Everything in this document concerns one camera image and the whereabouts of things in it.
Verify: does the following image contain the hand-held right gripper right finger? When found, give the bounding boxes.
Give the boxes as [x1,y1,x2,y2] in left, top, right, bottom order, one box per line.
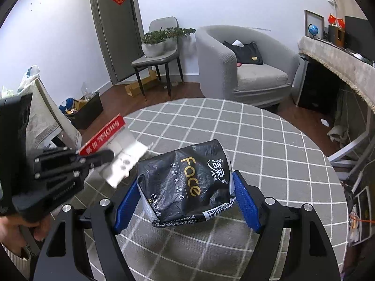
[231,170,340,281]

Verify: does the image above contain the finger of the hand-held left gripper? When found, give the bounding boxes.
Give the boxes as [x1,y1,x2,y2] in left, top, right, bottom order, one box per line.
[32,146,115,182]

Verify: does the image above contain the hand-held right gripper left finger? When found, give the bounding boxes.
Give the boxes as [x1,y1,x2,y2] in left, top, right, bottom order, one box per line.
[32,178,139,281]

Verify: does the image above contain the white packaging with red label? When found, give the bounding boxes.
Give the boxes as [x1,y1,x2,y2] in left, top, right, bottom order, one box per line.
[79,114,148,188]

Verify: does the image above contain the black tissue packet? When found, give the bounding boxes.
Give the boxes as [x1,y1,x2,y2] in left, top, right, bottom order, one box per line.
[137,139,237,229]

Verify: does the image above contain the person's left hand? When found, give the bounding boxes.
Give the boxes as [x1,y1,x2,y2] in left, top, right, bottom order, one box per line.
[0,209,53,243]

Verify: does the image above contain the black storage bin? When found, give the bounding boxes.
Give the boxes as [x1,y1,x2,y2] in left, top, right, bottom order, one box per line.
[66,92,104,130]

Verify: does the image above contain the white patterned panel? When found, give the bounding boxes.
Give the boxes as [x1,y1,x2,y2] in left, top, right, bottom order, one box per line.
[19,78,83,153]

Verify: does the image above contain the white plastic bag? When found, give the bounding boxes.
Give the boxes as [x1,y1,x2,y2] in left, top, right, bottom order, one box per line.
[18,64,41,94]

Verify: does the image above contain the flat cardboard box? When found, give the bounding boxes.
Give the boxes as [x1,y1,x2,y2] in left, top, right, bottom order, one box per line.
[124,70,160,98]

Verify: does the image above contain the potted green plant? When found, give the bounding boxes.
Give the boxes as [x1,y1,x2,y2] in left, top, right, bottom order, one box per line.
[141,27,197,58]

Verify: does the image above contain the grey door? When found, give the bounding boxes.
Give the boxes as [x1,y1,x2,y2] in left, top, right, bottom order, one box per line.
[88,0,145,86]

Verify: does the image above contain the grey crumpled cloth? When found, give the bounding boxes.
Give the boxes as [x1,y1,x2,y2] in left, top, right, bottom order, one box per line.
[327,94,352,147]

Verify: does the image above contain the grey dining chair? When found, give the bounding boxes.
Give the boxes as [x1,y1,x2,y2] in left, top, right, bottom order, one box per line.
[131,17,185,101]

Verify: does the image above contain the grey armchair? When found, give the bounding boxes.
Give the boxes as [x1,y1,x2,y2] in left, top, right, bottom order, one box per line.
[195,25,301,109]

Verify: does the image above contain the black handbag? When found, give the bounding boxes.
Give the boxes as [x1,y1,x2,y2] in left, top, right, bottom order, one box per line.
[223,41,264,65]

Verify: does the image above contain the beige fringed desk cloth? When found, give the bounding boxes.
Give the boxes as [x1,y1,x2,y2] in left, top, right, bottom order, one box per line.
[298,36,375,115]

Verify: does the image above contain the dark wooden box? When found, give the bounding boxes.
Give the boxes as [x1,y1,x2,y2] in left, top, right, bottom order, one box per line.
[328,25,345,47]

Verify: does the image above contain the black monitor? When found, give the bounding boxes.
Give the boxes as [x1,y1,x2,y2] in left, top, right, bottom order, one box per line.
[344,15,375,60]

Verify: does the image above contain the small red flags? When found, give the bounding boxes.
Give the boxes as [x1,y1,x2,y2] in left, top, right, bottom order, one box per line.
[328,14,345,27]

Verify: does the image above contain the grey picture frame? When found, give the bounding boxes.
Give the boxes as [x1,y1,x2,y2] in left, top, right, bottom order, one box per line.
[304,10,325,40]

